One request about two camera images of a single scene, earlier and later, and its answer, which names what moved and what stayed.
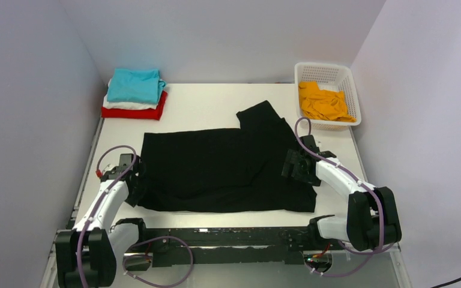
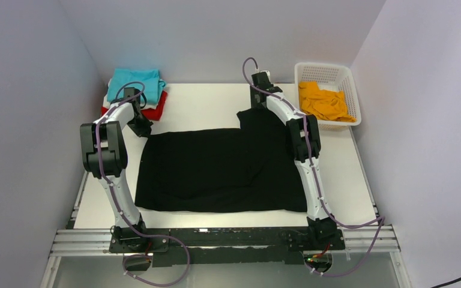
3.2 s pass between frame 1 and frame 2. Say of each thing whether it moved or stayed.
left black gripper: moved
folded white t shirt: stayed
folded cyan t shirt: stayed
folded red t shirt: stayed
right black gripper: moved
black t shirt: stayed
